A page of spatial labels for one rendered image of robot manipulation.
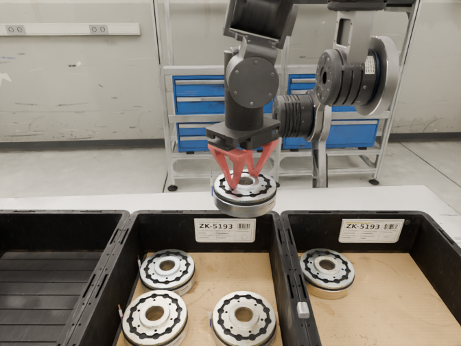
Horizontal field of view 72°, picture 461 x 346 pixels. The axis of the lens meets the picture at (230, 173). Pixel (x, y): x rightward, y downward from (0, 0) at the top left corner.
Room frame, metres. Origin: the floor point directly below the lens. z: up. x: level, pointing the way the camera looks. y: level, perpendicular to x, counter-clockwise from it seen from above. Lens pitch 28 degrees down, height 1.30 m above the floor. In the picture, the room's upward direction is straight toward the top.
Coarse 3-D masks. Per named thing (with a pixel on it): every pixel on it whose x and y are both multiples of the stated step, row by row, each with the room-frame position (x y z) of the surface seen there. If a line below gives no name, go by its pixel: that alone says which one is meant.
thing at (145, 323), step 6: (144, 306) 0.35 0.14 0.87; (150, 306) 0.36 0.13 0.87; (156, 306) 0.36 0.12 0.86; (162, 306) 0.36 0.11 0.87; (168, 306) 0.35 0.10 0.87; (144, 312) 0.34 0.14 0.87; (168, 312) 0.34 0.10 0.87; (144, 318) 0.33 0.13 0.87; (162, 318) 0.33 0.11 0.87; (168, 318) 0.34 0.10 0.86; (144, 324) 0.32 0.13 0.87; (150, 324) 0.32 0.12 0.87; (156, 324) 0.32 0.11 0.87; (162, 324) 0.32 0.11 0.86
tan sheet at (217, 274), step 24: (216, 264) 0.49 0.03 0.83; (240, 264) 0.49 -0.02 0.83; (264, 264) 0.49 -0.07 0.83; (192, 288) 0.42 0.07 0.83; (216, 288) 0.42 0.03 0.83; (240, 288) 0.42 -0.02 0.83; (264, 288) 0.42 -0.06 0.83; (192, 312) 0.37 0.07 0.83; (120, 336) 0.33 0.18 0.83; (192, 336) 0.33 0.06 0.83
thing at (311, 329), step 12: (384, 216) 0.52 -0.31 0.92; (396, 216) 0.52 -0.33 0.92; (408, 216) 0.52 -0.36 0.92; (420, 216) 0.52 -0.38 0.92; (288, 228) 0.48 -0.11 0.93; (432, 228) 0.48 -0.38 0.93; (288, 240) 0.44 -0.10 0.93; (444, 240) 0.45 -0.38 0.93; (288, 252) 0.41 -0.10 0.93; (456, 252) 0.41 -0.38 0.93; (300, 276) 0.36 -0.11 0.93; (300, 288) 0.33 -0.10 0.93; (300, 300) 0.31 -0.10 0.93; (312, 312) 0.29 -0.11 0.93; (312, 324) 0.28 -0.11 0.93; (312, 336) 0.26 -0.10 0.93
